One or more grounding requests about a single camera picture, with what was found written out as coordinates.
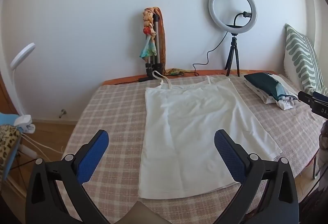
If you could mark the light blue chair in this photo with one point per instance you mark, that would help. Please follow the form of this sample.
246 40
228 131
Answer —
6 119

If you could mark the metal door stop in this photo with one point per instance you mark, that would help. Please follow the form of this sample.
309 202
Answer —
62 112

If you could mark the silver tripod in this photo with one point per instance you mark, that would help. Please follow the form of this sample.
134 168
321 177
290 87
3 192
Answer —
158 42

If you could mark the leopard print cloth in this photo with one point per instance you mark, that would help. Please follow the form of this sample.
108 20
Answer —
7 142

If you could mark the colourful knotted scarf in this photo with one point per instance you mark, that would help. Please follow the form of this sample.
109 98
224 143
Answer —
148 47

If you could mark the dark green pillow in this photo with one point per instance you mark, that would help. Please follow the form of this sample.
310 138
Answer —
261 83

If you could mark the green wave pattern pillow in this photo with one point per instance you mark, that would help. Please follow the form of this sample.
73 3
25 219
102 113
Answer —
299 55

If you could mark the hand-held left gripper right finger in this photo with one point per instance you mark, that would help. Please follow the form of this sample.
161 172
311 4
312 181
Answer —
228 155

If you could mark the person's right hand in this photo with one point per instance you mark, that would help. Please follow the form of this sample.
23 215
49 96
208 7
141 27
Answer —
324 137

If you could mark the small black tripod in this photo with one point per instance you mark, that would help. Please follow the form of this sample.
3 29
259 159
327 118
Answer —
233 46

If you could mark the orange bed sheet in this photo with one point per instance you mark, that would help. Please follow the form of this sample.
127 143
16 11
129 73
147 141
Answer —
120 80

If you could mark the white camisole top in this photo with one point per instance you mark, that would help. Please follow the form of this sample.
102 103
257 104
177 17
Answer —
189 137

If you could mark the black gooseneck phone holder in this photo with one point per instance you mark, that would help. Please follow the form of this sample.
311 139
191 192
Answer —
237 18

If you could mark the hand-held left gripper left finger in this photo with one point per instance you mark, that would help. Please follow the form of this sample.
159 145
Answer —
93 155

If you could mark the orange patterned cloth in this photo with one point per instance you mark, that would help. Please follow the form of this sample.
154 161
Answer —
162 42

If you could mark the white clip desk lamp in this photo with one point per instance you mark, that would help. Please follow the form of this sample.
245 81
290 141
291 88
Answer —
23 52

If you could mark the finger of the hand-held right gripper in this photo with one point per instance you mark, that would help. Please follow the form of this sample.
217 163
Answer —
321 96
305 96

